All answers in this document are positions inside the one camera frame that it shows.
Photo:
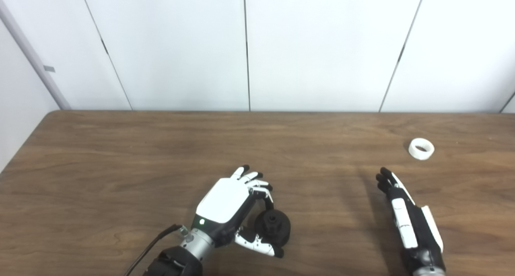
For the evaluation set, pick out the black and white right hand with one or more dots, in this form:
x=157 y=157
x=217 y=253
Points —
x=406 y=223

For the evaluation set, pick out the black and white left hand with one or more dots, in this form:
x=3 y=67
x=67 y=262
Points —
x=223 y=201

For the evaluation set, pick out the round black part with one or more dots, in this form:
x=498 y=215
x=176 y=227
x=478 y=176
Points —
x=279 y=227

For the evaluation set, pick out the small grey wall tag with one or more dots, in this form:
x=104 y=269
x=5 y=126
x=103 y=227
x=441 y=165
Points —
x=49 y=68

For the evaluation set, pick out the grey wall corner strip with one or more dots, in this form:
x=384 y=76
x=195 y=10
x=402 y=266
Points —
x=36 y=62

